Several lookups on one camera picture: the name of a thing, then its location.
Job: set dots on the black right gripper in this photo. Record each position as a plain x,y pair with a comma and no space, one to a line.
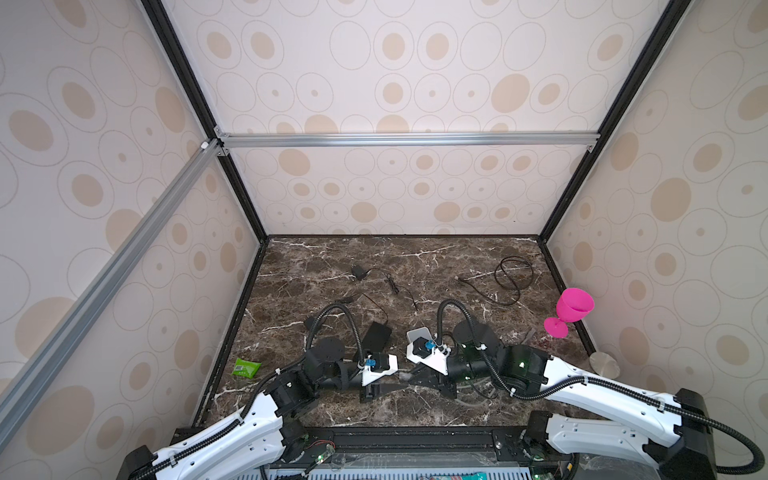
430,379

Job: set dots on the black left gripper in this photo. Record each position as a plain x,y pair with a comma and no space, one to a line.
375,391

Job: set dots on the black power adapter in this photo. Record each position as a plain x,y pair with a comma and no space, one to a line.
359,273
313,324

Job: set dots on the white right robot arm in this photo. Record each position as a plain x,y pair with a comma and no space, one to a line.
671,433

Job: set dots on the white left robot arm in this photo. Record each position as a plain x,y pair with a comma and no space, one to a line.
266,428

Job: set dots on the green snack packet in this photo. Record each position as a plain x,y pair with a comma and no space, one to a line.
245,369

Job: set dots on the pink plastic goblet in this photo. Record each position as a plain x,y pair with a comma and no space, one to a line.
573,305

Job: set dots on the silver horizontal aluminium bar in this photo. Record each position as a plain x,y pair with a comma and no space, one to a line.
423,139

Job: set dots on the silver diagonal aluminium bar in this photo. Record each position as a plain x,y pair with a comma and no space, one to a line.
43,367

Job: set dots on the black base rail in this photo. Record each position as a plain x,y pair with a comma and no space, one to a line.
504,444

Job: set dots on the black vertical frame post left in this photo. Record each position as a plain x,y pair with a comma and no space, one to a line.
161,24

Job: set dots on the black vertical frame post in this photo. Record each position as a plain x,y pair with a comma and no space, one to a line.
650,53
161,24

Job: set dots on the black vertical frame post right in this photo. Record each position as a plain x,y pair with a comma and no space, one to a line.
650,53

